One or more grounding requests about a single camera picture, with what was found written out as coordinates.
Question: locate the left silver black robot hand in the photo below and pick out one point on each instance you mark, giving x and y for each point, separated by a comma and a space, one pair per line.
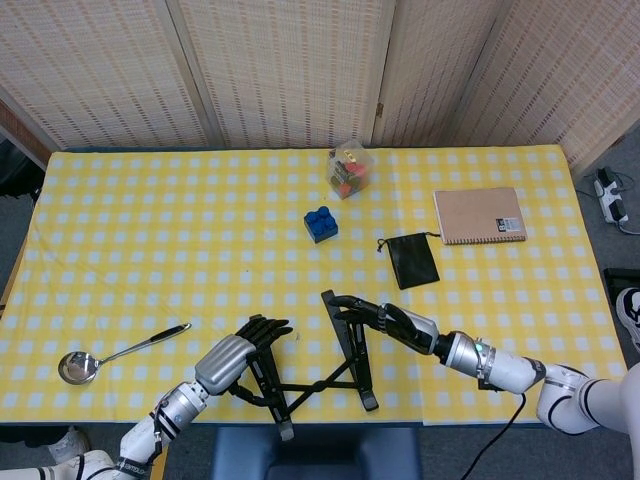
222, 365

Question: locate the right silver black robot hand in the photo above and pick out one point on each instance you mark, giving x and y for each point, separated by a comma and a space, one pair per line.
410, 327

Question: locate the black folding laptop stand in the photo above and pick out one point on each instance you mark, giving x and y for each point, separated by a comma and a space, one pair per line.
369, 397

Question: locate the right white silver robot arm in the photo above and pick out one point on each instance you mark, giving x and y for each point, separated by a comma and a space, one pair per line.
510, 370

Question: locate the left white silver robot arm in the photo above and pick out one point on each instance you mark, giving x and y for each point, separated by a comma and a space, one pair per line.
170, 410

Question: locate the kraft spiral notebook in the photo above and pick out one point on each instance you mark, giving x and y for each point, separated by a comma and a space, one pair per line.
477, 215

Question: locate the dark blue padded seat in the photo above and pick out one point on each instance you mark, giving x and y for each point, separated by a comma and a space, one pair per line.
320, 455

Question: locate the blue toy building block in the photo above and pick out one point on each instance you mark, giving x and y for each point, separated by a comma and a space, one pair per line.
322, 227

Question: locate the yellow checked tablecloth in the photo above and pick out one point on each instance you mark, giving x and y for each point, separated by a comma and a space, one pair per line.
150, 250

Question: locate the black flat floor object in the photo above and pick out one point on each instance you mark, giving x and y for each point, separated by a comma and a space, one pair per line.
622, 279

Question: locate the white power strip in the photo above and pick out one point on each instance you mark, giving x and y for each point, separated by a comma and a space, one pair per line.
611, 195

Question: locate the beige woven folding screen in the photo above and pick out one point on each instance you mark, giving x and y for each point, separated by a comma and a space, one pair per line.
300, 75

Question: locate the dark bag behind table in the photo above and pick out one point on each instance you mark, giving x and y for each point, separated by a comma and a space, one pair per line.
17, 175

